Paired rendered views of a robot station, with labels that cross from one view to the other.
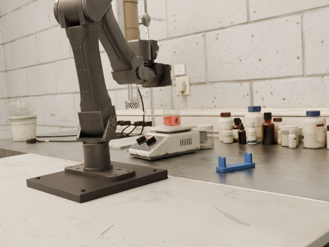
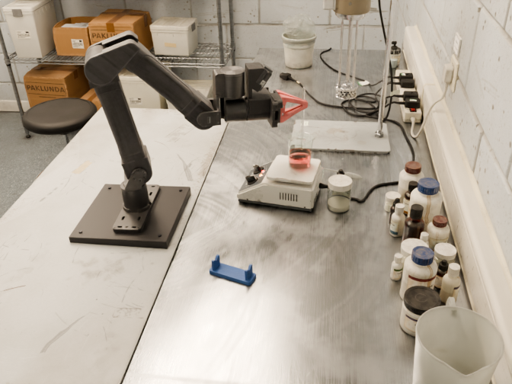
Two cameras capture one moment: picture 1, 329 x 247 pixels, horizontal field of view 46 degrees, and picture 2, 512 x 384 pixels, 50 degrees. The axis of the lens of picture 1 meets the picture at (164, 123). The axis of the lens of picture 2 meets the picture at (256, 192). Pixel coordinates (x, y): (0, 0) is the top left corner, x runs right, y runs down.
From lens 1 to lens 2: 119 cm
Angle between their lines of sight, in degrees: 56
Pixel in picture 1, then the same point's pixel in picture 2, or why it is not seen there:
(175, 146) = (271, 197)
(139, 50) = (217, 87)
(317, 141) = not seen: hidden behind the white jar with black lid
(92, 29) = (104, 90)
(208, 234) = (15, 339)
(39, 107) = not seen: outside the picture
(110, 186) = (97, 238)
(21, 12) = not seen: outside the picture
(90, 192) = (78, 238)
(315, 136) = (404, 286)
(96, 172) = (123, 212)
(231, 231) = (25, 348)
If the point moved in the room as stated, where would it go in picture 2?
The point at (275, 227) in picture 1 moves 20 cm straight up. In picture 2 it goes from (40, 368) to (11, 285)
